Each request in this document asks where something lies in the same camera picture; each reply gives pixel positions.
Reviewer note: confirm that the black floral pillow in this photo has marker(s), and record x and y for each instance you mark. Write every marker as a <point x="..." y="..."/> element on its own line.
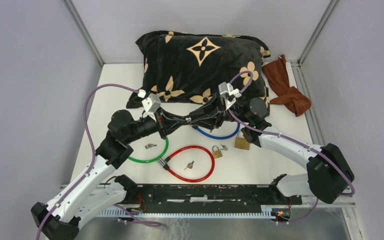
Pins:
<point x="188" y="68"/>

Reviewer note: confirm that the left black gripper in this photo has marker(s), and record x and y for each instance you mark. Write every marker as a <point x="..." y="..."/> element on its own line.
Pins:
<point x="169" y="122"/>

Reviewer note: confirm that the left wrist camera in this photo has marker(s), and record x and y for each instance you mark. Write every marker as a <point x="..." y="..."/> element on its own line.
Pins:
<point x="151" y="104"/>

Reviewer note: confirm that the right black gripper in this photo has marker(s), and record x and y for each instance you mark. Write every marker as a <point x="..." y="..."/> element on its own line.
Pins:
<point x="203" y="114"/>

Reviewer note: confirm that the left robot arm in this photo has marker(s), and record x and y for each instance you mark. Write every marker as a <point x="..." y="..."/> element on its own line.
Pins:
<point x="63" y="216"/>

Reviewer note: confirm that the green cable lock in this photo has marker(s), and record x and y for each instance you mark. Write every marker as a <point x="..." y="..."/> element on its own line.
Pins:
<point x="159" y="156"/>

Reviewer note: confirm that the large brass padlock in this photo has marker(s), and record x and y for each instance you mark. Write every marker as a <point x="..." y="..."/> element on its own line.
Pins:
<point x="240" y="142"/>

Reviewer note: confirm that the small silver keys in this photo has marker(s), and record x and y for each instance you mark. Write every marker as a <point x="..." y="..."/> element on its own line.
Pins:
<point x="150" y="145"/>

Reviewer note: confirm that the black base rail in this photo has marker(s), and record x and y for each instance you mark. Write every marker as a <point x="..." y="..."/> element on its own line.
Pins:
<point x="207" y="198"/>

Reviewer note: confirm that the small padlock keys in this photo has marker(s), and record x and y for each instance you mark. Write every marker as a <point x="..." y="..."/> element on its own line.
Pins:
<point x="224" y="147"/>

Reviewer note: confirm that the red lock keys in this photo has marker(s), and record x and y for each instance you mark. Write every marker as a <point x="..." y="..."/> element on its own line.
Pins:
<point x="190" y="165"/>

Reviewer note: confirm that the blue cable lock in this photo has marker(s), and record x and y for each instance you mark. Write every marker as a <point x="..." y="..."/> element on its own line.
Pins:
<point x="215" y="137"/>

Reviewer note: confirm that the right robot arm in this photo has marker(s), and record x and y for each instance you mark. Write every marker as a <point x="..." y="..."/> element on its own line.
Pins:
<point x="328" y="174"/>

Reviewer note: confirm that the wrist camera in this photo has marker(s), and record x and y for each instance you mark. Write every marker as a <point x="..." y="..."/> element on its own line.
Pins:
<point x="229" y="94"/>
<point x="151" y="104"/>

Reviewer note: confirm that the brown cloth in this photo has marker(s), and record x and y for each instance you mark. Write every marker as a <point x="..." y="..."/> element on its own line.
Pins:
<point x="287" y="95"/>

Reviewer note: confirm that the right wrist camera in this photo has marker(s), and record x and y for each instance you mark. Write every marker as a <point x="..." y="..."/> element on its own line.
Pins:
<point x="229" y="94"/>

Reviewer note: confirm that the small brass padlock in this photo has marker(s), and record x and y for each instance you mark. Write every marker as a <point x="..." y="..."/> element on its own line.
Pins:
<point x="217" y="153"/>

